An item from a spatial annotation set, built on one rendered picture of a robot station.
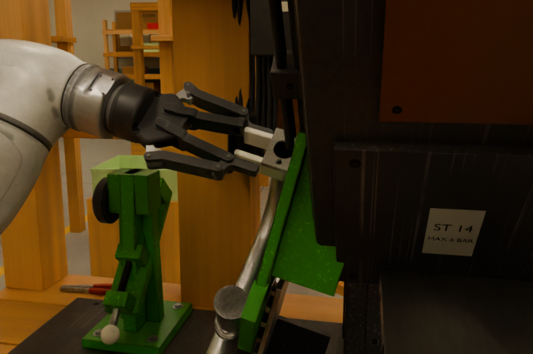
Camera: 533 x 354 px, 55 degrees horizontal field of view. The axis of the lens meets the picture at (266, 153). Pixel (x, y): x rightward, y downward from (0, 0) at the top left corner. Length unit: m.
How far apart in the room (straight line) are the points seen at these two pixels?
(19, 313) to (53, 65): 0.55
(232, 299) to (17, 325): 0.56
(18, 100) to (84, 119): 0.08
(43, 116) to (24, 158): 0.06
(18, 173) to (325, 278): 0.38
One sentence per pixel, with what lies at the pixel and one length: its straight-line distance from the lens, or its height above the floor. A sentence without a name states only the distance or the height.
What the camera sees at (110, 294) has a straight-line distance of 0.83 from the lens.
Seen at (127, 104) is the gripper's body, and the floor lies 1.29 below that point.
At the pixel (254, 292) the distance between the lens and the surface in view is 0.55.
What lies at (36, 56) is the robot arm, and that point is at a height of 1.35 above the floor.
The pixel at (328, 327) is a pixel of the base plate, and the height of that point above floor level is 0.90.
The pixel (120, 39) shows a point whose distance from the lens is 11.42.
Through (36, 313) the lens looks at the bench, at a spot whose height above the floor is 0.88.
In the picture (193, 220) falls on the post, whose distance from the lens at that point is 0.96.
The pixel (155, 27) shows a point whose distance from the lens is 10.50.
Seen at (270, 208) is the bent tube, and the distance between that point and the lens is 0.70.
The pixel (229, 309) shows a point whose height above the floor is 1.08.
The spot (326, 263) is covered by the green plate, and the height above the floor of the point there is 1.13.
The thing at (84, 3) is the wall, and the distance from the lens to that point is 11.82.
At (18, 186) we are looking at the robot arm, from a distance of 0.68.
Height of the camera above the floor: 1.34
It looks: 10 degrees down
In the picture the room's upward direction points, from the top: straight up
